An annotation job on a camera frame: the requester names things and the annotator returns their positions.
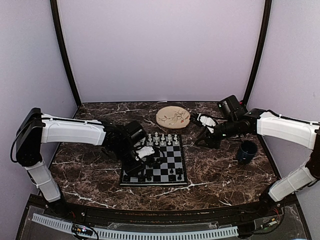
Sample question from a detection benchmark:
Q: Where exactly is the white slotted cable duct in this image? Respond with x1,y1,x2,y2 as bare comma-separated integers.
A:
31,213,239,240

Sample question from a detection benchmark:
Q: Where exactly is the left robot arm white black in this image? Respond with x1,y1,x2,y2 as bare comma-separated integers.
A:
10,107,155,218

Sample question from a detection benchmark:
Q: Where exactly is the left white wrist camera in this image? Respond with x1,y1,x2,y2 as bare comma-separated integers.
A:
135,146,155,161

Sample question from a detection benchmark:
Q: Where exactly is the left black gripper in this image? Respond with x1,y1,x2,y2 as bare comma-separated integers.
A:
111,140,145,178

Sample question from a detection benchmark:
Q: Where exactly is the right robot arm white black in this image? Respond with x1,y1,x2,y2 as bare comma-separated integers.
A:
190,95,320,217

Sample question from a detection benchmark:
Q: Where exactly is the right black frame post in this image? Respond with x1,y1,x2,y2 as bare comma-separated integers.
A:
242,0,273,106

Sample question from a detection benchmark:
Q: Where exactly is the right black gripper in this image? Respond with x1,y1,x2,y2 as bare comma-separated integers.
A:
195,117,239,149

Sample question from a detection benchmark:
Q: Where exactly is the left black frame post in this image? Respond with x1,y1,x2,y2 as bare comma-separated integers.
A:
50,0,82,107

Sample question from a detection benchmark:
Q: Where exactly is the dark blue mug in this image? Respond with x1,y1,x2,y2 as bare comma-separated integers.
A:
236,140,258,165

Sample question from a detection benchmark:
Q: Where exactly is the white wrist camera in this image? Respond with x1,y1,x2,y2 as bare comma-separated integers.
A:
190,113,218,129
135,146,155,161

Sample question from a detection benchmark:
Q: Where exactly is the black frame post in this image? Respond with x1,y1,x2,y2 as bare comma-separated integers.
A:
50,0,82,107
242,0,273,106

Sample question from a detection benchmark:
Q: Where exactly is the beige bird painted plate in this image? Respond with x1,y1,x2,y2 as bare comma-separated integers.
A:
156,106,191,129

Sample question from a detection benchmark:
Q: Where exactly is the row of white chess pieces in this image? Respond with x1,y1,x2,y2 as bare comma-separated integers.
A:
138,132,180,147

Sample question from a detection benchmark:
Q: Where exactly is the black white chess board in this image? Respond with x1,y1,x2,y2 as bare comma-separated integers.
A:
119,134,188,187

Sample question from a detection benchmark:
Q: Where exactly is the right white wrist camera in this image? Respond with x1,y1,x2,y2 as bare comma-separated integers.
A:
190,113,218,129

